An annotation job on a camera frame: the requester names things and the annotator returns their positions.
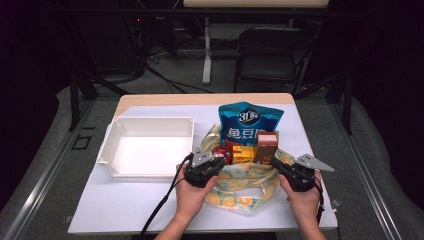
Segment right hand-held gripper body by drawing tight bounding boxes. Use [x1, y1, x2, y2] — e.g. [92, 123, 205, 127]
[280, 153, 336, 193]

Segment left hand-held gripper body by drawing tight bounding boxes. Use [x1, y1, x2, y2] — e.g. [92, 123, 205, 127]
[183, 146, 226, 189]

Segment red can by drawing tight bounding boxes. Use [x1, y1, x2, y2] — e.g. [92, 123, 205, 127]
[211, 145, 233, 165]

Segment brown drink carton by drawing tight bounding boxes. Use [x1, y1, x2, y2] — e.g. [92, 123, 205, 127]
[253, 130, 280, 166]

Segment yellow drink carton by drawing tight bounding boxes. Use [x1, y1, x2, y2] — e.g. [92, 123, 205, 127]
[231, 144, 256, 165]

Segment orange-print cloth bag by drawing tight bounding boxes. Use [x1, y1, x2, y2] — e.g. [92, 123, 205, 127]
[199, 123, 296, 213]

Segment blue snack pouch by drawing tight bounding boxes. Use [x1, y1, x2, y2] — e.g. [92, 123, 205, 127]
[217, 101, 285, 156]

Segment white plastic box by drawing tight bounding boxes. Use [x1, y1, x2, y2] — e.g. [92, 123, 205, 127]
[96, 116, 196, 179]

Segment person's left hand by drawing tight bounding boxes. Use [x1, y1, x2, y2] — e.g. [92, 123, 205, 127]
[174, 163, 218, 222]

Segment person's right hand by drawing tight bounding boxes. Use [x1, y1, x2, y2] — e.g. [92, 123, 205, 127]
[279, 170, 323, 228]

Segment white table mat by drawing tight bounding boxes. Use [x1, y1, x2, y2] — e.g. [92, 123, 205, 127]
[67, 103, 339, 235]

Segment black metal stand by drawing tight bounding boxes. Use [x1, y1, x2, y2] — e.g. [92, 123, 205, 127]
[68, 71, 132, 132]
[294, 71, 354, 136]

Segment black folding chair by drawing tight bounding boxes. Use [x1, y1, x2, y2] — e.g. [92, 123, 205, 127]
[233, 26, 316, 96]

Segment beige desk with white leg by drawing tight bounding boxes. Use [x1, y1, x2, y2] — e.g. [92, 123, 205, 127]
[182, 0, 330, 86]

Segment dark computer tower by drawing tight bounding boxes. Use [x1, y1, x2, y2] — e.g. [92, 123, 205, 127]
[78, 14, 145, 76]

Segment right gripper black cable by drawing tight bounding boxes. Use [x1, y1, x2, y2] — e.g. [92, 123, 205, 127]
[312, 175, 326, 225]

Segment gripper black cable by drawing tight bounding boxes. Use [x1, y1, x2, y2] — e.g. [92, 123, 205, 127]
[139, 152, 195, 240]
[312, 175, 326, 225]

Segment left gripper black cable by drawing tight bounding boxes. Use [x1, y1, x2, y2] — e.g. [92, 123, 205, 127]
[139, 152, 195, 240]

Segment aluminium rail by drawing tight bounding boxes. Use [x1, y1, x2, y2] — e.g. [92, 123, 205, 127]
[2, 99, 97, 240]
[329, 102, 403, 240]

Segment black floor cables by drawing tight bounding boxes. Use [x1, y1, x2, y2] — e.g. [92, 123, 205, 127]
[143, 49, 214, 95]

